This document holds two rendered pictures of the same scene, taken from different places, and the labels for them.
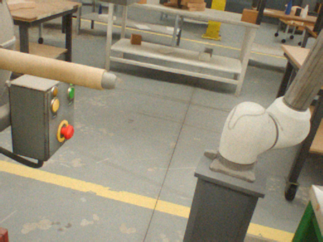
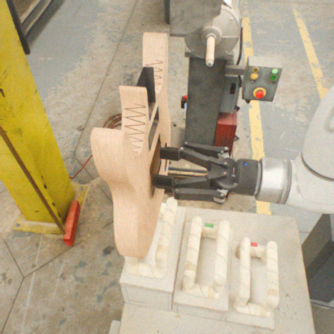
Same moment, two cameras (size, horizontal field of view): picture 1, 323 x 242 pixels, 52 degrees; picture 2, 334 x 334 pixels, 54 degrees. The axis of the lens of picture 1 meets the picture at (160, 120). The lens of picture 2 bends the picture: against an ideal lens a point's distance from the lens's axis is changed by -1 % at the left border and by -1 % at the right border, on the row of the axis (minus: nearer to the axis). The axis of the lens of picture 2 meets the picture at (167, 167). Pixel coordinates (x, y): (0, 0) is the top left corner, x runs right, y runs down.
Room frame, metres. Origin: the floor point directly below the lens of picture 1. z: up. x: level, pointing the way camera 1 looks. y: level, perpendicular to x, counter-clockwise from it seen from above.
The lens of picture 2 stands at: (0.28, -1.08, 1.98)
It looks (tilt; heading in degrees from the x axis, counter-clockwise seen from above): 49 degrees down; 89
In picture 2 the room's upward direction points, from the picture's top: straight up
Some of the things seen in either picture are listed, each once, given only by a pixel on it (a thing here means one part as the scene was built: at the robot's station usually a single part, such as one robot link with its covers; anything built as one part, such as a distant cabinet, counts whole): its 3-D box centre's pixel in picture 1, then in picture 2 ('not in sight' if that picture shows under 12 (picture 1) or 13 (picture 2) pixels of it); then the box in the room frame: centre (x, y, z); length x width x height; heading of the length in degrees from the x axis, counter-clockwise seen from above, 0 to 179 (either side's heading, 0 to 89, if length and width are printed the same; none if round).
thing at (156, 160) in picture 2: not in sight; (150, 165); (0.25, -0.63, 1.46); 0.10 x 0.03 x 0.05; 79
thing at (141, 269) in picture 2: not in sight; (145, 269); (0.23, -0.72, 1.12); 0.11 x 0.03 x 0.03; 170
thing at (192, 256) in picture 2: not in sight; (193, 246); (0.36, -0.65, 1.12); 0.20 x 0.03 x 0.03; 79
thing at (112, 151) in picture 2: not in sight; (117, 148); (0.21, -0.75, 1.64); 0.07 x 0.04 x 0.10; 79
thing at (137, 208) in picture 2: not in sight; (145, 158); (0.24, -0.63, 1.47); 0.35 x 0.04 x 0.40; 79
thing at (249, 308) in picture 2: not in sight; (253, 309); (0.54, -0.78, 0.96); 0.11 x 0.03 x 0.03; 170
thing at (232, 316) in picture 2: not in sight; (250, 281); (0.55, -0.68, 0.94); 0.27 x 0.15 x 0.01; 80
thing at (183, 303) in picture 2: not in sight; (203, 269); (0.40, -0.65, 0.98); 0.27 x 0.16 x 0.09; 80
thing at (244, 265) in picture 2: not in sight; (244, 267); (0.52, -0.68, 1.04); 0.20 x 0.03 x 0.03; 79
